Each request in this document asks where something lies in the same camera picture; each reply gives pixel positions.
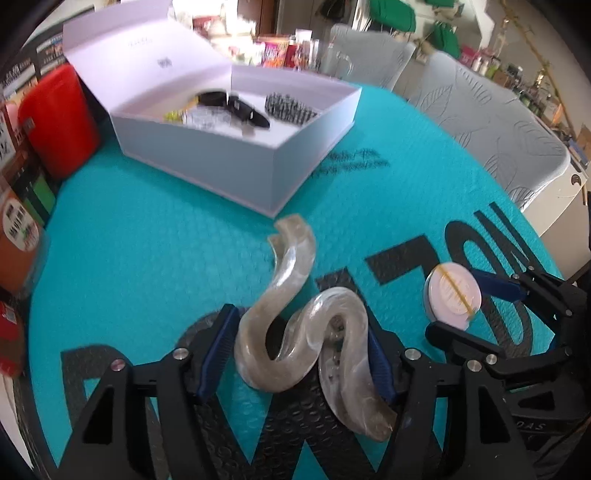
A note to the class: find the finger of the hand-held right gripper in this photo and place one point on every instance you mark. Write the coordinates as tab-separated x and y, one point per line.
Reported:
498	286
461	334

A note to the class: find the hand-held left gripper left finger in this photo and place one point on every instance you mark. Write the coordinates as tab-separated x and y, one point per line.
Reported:
217	355

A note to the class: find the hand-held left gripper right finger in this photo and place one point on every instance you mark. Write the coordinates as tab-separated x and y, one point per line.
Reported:
381	369

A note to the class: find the round pink compact case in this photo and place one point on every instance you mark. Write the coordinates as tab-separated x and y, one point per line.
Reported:
450	295

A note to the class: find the translucent wavy hair clip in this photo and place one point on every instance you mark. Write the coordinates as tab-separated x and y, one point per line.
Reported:
286	286

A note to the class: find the white cardboard box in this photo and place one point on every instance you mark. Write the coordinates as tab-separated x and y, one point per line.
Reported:
207	166

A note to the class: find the yellow green small clip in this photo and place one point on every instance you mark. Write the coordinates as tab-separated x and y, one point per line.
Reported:
173	115

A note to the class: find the black long hair clip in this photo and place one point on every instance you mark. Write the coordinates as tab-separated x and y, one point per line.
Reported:
249	113

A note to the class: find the white counter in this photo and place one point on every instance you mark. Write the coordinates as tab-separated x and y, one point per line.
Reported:
563	194

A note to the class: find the teal bubble mat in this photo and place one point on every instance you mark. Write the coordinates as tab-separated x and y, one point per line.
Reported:
138	258

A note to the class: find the grey leaf pattern chair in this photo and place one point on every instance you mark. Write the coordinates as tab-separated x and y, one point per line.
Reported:
369	60
485	115

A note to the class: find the red packet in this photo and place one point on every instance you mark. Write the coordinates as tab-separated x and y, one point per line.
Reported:
11	337

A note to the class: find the row of cosmetic bottles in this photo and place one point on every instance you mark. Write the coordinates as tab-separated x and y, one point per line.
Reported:
480	62

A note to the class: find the orange plastic jar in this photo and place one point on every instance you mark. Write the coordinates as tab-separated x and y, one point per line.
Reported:
18	240

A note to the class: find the transparent hair clip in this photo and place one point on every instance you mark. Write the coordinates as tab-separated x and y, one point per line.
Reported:
207	120

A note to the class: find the green tote bag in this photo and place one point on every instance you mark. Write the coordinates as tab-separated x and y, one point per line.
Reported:
438	2
447	39
392	14

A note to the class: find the glass mug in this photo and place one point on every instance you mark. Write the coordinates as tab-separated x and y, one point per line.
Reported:
344	64

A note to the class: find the red plastic container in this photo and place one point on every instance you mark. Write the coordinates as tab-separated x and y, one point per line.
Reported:
55	120

